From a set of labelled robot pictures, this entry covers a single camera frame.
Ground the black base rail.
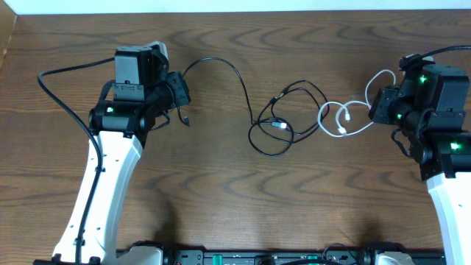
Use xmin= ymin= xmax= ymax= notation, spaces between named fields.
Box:
xmin=118 ymin=241 xmax=447 ymax=265

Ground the white usb cable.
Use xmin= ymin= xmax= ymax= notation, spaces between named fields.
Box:
xmin=317 ymin=68 xmax=397 ymax=138

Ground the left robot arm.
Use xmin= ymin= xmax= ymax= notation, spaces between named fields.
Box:
xmin=48 ymin=41 xmax=191 ymax=264

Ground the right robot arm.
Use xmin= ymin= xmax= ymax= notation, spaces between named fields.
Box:
xmin=369 ymin=54 xmax=470 ymax=264

